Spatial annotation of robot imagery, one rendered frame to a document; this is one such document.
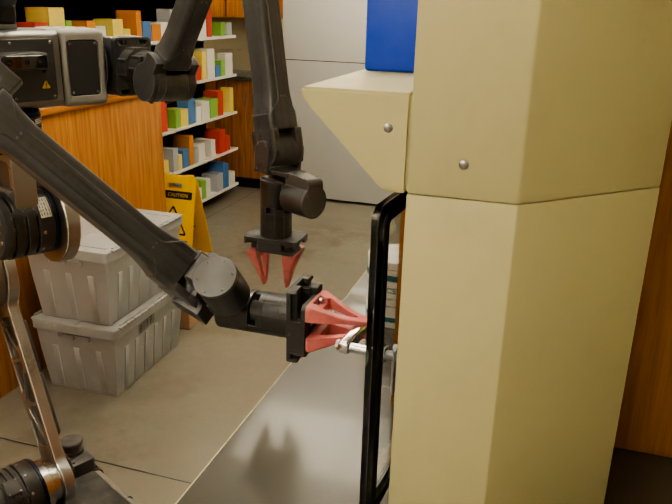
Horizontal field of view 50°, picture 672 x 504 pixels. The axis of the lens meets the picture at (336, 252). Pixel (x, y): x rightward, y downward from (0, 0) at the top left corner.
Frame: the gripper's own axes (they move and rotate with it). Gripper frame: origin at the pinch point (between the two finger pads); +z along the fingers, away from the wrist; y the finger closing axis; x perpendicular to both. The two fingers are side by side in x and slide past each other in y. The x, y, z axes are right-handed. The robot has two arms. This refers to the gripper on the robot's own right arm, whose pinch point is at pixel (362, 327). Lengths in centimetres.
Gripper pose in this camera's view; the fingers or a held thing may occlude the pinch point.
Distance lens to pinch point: 92.5
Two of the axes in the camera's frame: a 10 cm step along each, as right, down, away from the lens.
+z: 9.5, 1.2, -2.8
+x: 3.1, -3.0, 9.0
